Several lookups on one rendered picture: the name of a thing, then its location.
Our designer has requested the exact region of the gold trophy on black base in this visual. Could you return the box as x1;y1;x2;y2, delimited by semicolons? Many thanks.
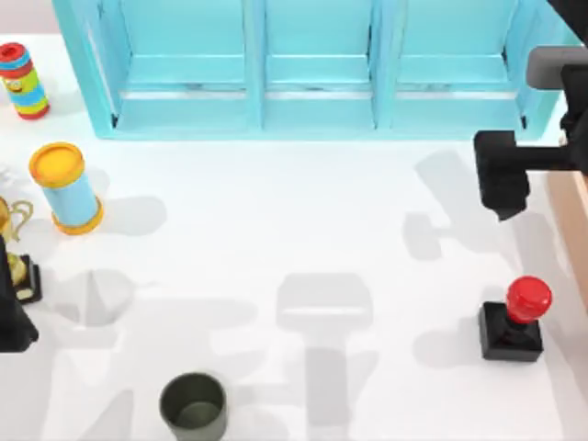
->
0;197;44;304

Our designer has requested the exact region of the red and black stamp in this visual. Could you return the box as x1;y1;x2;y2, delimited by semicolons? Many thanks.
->
477;275;554;364

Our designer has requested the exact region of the striped red-lidded can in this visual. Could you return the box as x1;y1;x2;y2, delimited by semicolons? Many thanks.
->
0;41;51;121

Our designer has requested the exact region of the light blue rack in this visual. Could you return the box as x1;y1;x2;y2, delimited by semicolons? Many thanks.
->
51;0;587;141

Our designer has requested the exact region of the pale grey rounded box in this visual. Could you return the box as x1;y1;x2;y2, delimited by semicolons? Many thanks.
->
526;45;588;91

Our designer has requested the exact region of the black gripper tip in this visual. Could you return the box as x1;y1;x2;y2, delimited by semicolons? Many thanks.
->
0;233;40;355

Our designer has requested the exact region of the blue can with yellow lid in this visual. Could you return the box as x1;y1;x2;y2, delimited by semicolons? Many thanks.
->
28;141;105;237

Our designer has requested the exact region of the salmon-coloured shallow box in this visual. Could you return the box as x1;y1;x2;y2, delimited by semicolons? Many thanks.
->
548;171;588;298

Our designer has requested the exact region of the dark green cup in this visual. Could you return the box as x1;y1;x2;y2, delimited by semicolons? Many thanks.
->
159;371;229;441

